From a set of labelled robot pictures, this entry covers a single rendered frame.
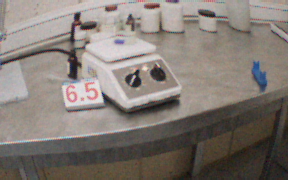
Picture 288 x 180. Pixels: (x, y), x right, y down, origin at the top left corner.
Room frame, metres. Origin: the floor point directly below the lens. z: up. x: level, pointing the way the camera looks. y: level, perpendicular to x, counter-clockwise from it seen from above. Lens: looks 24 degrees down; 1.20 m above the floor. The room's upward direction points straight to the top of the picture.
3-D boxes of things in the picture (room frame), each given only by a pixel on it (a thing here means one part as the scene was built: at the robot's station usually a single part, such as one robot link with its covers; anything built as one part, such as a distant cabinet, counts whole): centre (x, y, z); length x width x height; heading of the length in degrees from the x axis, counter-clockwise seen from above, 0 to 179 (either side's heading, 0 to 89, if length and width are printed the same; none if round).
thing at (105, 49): (1.07, 0.05, 0.83); 0.12 x 0.12 x 0.01; 33
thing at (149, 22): (1.46, -0.02, 0.80); 0.06 x 0.06 x 0.10
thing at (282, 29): (1.63, -0.70, 0.77); 0.26 x 0.19 x 0.05; 18
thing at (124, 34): (1.09, 0.04, 0.87); 0.06 x 0.05 x 0.08; 133
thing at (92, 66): (1.05, 0.04, 0.79); 0.22 x 0.13 x 0.08; 33
